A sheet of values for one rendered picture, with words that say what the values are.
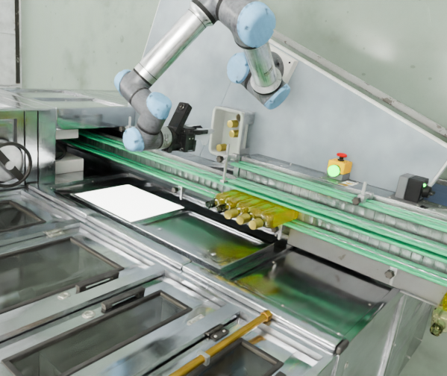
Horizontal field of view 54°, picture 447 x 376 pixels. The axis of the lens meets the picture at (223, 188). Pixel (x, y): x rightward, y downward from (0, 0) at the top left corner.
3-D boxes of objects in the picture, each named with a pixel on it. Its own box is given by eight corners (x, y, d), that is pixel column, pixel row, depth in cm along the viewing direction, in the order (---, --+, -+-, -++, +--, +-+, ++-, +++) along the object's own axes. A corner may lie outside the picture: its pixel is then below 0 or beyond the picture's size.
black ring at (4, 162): (27, 182, 209) (-20, 189, 193) (27, 138, 203) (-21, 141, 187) (33, 184, 206) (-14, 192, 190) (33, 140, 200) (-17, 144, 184)
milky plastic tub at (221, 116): (219, 151, 213) (207, 153, 206) (224, 105, 206) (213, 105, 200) (248, 160, 203) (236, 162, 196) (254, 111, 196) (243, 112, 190)
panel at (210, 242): (128, 188, 226) (69, 199, 200) (128, 182, 225) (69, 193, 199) (274, 250, 173) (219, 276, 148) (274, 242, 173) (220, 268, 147)
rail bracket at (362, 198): (364, 196, 157) (348, 203, 147) (368, 177, 155) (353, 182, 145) (374, 200, 155) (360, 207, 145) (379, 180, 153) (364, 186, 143)
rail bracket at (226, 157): (230, 179, 194) (213, 183, 184) (235, 142, 189) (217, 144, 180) (236, 180, 192) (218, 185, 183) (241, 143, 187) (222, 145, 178)
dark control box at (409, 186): (401, 193, 161) (394, 197, 155) (407, 172, 159) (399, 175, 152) (424, 199, 156) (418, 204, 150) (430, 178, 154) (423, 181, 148)
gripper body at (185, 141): (181, 146, 158) (156, 149, 149) (183, 122, 156) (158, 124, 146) (197, 151, 154) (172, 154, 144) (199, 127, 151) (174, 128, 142)
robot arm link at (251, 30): (269, 74, 176) (241, -25, 126) (295, 97, 171) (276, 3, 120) (247, 95, 176) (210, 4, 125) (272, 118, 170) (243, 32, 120)
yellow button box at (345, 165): (333, 174, 177) (324, 176, 171) (336, 156, 175) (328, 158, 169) (349, 178, 173) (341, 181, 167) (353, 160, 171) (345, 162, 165)
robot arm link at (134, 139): (141, 136, 130) (130, 158, 134) (168, 134, 138) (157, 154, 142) (127, 120, 133) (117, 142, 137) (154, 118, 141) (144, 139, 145)
